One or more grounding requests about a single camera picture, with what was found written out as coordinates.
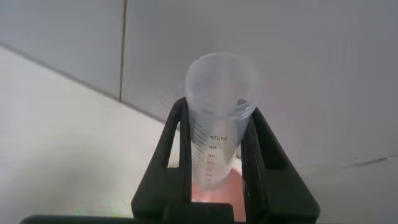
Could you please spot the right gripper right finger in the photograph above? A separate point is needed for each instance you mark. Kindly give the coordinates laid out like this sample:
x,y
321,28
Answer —
x,y
276,193

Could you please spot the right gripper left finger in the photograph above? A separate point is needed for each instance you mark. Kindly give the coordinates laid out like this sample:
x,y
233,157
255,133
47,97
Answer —
x,y
161,193

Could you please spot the blue pigment test tube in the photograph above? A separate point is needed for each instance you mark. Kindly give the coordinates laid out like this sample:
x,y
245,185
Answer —
x,y
217,124

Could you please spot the pink bowl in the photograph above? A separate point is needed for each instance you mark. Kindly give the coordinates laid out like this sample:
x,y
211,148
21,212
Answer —
x,y
233,193

